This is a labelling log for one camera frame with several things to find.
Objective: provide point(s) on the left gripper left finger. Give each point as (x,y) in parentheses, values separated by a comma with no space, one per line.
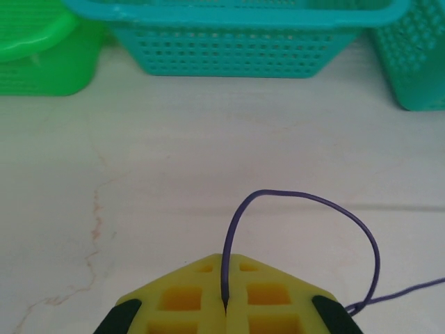
(180,285)

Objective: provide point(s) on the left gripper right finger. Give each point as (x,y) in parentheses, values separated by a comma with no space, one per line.
(299,295)

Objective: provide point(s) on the green plastic basket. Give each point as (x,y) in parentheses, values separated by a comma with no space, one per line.
(52,69)

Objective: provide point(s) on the teal plastic basket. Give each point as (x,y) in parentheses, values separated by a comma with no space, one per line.
(417,69)
(226,14)

